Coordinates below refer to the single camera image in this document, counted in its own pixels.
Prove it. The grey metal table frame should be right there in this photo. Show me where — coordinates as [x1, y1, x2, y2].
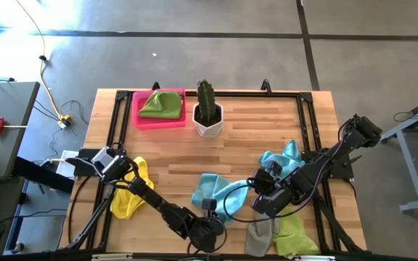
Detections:
[377, 92, 418, 213]

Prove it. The light blue microfiber towel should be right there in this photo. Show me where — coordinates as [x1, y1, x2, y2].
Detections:
[258, 139, 306, 178]

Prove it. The lime green microfiber towel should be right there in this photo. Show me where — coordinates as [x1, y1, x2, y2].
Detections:
[272, 206, 321, 259]

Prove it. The green cactus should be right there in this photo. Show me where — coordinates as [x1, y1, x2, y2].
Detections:
[196, 78, 219, 124]

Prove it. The silver metal bracket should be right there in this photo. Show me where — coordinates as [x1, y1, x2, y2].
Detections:
[294, 254, 335, 261]
[91, 252, 134, 260]

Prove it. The yellow extension cable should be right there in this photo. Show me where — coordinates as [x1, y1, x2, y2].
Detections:
[15, 0, 73, 126]

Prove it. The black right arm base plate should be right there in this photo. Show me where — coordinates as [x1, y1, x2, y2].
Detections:
[301, 150, 363, 181]

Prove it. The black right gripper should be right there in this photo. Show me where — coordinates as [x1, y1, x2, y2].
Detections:
[247, 161, 304, 218]

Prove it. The black flat bar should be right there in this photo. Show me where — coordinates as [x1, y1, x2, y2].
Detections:
[12, 156, 75, 194]

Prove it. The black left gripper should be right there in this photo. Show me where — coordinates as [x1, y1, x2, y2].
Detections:
[189, 197, 228, 253]

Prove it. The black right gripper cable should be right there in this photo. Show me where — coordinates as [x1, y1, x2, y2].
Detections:
[223, 181, 326, 223]

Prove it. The white hexagonal plant pot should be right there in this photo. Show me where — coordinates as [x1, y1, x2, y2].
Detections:
[192, 102, 224, 138]

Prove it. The yellow microfiber towel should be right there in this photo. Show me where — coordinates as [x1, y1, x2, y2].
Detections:
[110, 156, 155, 220]

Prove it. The grey microfiber towel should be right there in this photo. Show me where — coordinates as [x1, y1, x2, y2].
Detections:
[244, 212, 281, 257]

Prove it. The pink plastic bin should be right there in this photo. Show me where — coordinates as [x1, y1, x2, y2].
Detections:
[131, 88, 187, 131]

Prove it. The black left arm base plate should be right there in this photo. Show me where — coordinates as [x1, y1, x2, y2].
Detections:
[65, 147, 125, 179]

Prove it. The teal microfiber towel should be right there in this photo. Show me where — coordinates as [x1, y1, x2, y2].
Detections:
[191, 173, 250, 224]

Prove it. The dark grey side table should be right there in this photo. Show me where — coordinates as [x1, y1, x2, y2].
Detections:
[0, 81, 41, 182]

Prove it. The white power supply box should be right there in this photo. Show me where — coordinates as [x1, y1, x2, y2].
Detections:
[54, 149, 78, 181]

